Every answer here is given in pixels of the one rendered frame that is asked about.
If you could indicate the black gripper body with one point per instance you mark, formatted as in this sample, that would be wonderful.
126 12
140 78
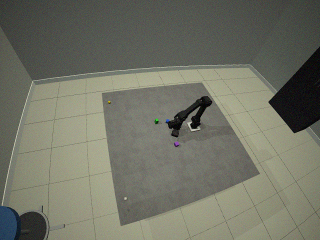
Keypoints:
175 133

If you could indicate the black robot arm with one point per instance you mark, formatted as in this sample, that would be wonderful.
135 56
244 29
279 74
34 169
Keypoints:
183 115

